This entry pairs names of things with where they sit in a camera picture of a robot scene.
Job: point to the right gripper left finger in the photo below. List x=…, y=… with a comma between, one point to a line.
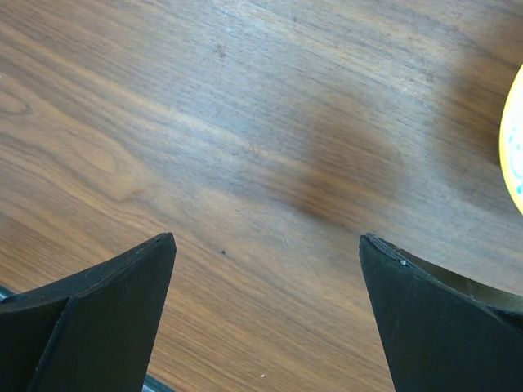
x=91, y=331

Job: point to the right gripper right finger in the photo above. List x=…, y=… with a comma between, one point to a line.
x=441, y=331

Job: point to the yellow teal patterned bowl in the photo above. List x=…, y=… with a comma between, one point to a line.
x=510, y=141

